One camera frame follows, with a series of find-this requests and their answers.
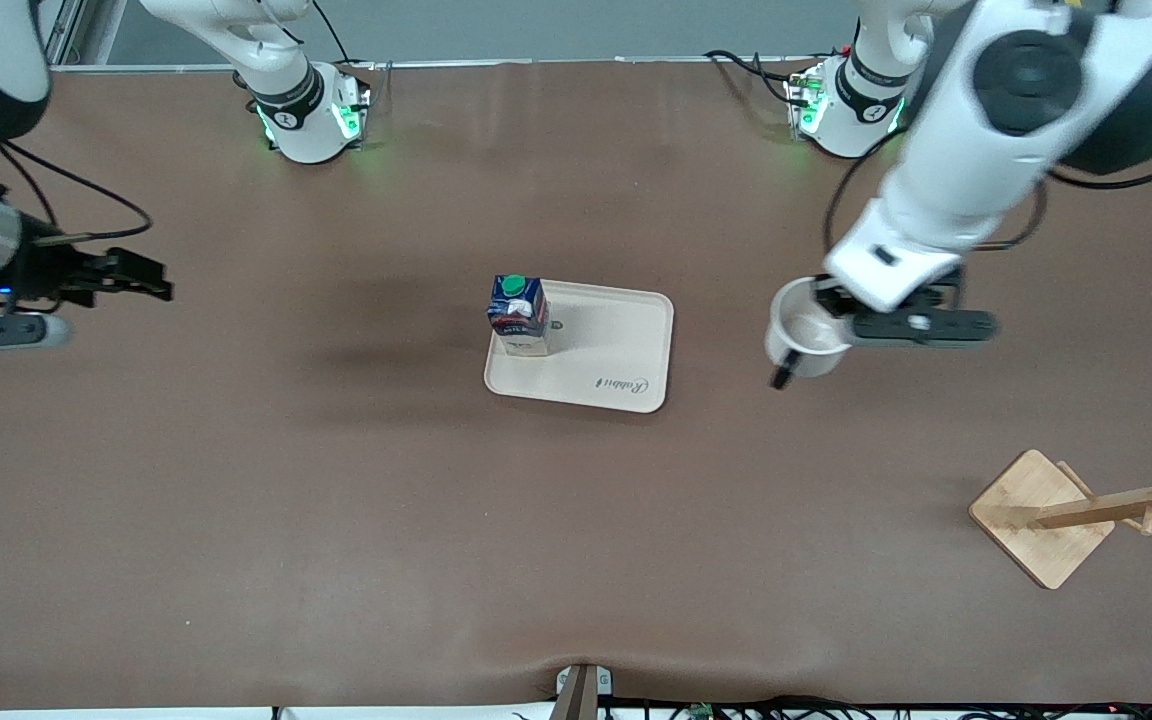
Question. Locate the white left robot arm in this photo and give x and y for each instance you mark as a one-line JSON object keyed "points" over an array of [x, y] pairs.
{"points": [[986, 140]]}

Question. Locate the blue milk carton green cap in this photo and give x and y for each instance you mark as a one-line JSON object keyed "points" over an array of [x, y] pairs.
{"points": [[518, 315]]}

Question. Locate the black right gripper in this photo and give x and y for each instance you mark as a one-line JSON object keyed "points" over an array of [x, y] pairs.
{"points": [[39, 268]]}

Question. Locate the aluminium frame profile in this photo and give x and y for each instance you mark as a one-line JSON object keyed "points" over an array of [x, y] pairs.
{"points": [[61, 30]]}

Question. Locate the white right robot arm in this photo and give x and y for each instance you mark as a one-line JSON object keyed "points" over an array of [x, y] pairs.
{"points": [[286, 90]]}

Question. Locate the beige plastic tray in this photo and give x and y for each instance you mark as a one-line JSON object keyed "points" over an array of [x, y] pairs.
{"points": [[596, 365]]}

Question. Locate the wooden cup rack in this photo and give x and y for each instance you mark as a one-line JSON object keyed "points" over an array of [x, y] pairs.
{"points": [[1046, 515]]}

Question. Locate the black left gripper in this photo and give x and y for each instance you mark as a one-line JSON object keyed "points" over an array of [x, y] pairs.
{"points": [[829, 297]]}

